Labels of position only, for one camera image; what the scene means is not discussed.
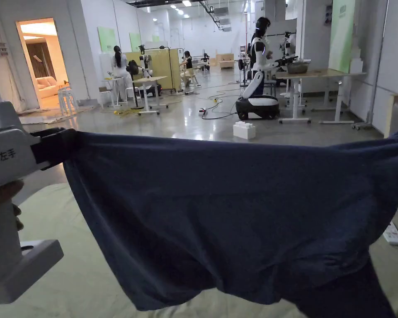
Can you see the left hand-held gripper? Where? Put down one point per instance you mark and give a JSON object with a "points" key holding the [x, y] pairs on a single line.
{"points": [[6, 155]]}

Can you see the dark blue garment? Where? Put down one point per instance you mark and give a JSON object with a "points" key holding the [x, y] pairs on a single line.
{"points": [[225, 212]]}

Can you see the person's left hand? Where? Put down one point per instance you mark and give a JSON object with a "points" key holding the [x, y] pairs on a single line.
{"points": [[1, 205]]}

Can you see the stack of white stools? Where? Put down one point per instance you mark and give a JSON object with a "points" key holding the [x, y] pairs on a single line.
{"points": [[67, 97]]}

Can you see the cream sofa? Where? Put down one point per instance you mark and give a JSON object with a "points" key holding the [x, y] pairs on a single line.
{"points": [[47, 87]]}

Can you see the bed with pale green sheet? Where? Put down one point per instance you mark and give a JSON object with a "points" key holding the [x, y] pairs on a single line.
{"points": [[69, 265]]}

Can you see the white toy brick block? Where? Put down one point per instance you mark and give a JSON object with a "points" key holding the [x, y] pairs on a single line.
{"points": [[244, 130]]}

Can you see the pale wooden crate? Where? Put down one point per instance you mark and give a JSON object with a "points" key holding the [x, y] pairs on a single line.
{"points": [[226, 61]]}

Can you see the white humanoid robot wheeled base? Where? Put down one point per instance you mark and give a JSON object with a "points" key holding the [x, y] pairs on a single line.
{"points": [[258, 79]]}

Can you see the white remote control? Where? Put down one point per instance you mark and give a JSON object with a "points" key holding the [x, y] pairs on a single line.
{"points": [[393, 234]]}

